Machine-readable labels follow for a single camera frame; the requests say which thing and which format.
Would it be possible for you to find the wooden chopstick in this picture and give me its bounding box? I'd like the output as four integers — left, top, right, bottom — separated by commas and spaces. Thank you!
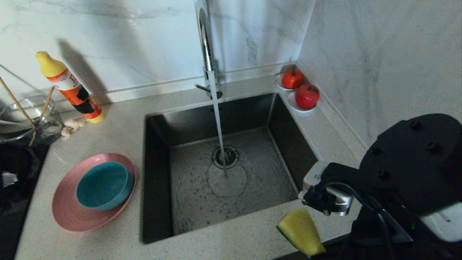
29, 86, 57, 147
0, 76, 36, 128

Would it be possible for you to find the black induction cooktop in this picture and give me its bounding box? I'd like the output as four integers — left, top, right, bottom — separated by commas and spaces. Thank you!
0, 144, 49, 260

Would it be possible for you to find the stainless steel sink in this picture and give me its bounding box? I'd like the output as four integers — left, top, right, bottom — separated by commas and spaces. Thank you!
142, 93, 320, 244

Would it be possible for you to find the garlic bulb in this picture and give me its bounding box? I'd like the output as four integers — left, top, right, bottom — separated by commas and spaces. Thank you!
61, 117, 89, 140

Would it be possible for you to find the chrome faucet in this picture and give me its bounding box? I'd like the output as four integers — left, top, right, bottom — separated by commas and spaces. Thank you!
194, 0, 223, 101

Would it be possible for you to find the teal blue bowl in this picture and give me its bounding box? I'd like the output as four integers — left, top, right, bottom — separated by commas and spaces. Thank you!
76, 161, 134, 211

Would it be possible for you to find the metal sink drain strainer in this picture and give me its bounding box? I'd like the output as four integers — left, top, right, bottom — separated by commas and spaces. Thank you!
212, 145, 239, 169

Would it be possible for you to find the red tomato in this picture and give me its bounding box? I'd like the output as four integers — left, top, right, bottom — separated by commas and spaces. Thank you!
282, 67, 304, 90

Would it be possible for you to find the clear glass pot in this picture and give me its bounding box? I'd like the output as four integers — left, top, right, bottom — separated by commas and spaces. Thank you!
0, 96, 65, 145

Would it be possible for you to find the yellow sponge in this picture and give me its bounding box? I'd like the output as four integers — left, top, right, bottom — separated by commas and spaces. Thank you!
276, 208, 327, 257

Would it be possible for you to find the red apple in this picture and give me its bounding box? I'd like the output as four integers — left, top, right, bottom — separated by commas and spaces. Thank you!
295, 84, 320, 110

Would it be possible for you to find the pink round plate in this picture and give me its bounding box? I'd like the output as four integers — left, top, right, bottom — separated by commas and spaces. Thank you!
52, 153, 138, 232

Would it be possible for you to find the small white dish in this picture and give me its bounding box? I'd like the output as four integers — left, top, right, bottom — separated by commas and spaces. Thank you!
288, 92, 318, 113
275, 73, 304, 91

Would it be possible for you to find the orange detergent bottle yellow cap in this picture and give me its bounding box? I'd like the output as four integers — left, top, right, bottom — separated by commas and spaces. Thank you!
35, 51, 107, 124

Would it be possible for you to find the silver spoon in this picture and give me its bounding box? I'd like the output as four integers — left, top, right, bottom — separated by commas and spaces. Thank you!
0, 117, 44, 129

